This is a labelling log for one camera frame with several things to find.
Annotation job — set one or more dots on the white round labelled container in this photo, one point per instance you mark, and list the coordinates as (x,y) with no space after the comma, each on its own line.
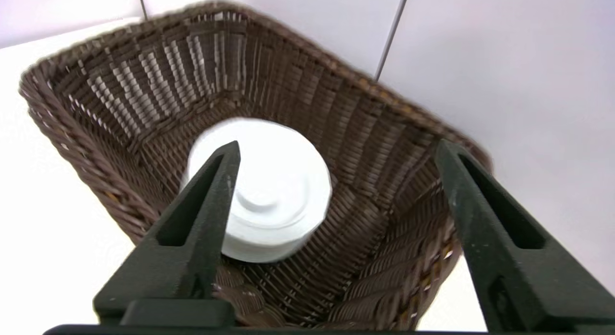
(278,191)

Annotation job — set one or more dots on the dark brown wicker basket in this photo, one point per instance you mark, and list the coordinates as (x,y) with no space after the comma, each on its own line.
(365,181)

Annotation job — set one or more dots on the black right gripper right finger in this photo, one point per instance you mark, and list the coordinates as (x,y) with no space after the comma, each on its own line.
(519,267)

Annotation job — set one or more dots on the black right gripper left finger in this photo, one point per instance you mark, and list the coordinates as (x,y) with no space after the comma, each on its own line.
(182,258)

